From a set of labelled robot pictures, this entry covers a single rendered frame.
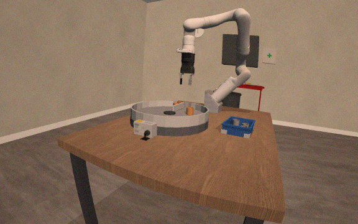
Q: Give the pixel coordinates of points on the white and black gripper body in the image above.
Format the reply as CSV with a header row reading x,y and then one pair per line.
x,y
187,58

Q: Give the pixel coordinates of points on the blue crate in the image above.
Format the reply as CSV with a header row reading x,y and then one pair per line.
x,y
238,130

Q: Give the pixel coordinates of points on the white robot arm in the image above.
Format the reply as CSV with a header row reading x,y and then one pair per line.
x,y
242,18

